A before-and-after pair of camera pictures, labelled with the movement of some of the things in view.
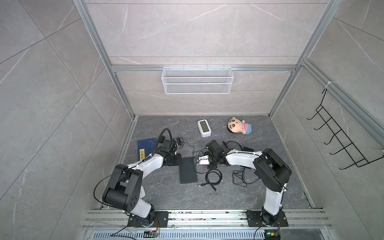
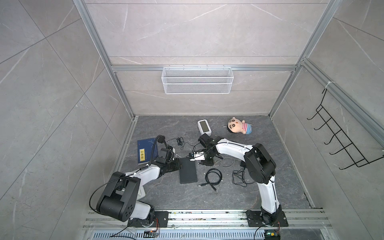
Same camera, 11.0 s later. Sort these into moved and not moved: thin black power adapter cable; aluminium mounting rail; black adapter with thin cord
Moved: black adapter with thin cord
Not moved: aluminium mounting rail; thin black power adapter cable
